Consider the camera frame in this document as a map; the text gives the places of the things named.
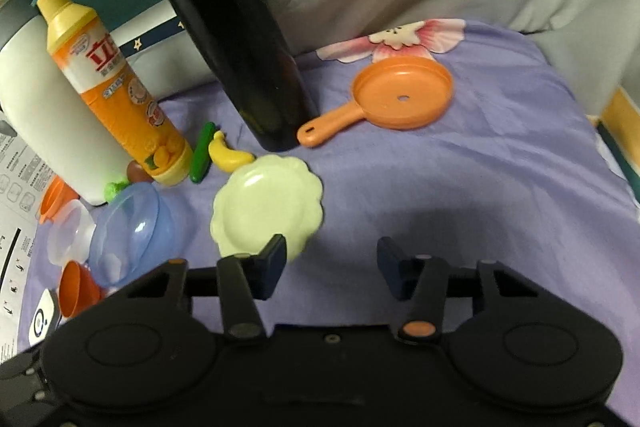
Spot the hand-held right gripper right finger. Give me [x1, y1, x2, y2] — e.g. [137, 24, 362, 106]
[376, 236, 538, 344]

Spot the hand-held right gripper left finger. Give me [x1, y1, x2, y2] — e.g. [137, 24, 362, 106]
[107, 234, 288, 342]

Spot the orange plastic bowl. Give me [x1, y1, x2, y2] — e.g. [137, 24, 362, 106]
[59, 261, 108, 320]

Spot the pale green scalloped plate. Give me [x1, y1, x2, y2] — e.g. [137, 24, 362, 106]
[210, 155, 326, 264]

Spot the clear plastic bowl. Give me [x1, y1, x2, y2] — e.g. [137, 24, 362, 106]
[47, 199, 97, 267]

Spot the yellow toy banana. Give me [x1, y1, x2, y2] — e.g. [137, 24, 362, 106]
[207, 131, 257, 172]

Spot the white printed instruction sheet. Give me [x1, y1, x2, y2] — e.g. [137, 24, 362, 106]
[0, 119, 58, 353]

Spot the green toy cucumber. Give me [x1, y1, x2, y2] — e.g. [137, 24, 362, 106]
[189, 122, 217, 184]

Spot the blue transparent bowl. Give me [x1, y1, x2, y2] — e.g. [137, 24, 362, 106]
[87, 182, 188, 290]

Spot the purple floral bedsheet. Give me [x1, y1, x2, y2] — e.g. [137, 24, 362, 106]
[0, 19, 640, 333]

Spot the light green toy vegetable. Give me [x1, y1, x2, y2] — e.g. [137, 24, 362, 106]
[103, 179, 130, 202]

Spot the orange toy frying pan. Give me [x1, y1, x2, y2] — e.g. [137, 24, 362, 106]
[296, 57, 455, 148]

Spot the brown toy nut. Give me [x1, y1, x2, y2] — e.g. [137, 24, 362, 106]
[126, 160, 153, 185]

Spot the black thermos bottle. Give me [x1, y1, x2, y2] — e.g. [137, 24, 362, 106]
[131, 0, 321, 152]

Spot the orange yellow detergent bottle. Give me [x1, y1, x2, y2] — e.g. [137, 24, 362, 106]
[37, 0, 195, 186]

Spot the yellow bordered cloth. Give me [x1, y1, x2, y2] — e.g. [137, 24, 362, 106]
[600, 87, 640, 208]

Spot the orange cup with handle tab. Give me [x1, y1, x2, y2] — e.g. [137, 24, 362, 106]
[39, 176, 81, 224]

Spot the white jug with grey handle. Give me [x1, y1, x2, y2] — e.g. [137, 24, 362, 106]
[0, 0, 136, 206]

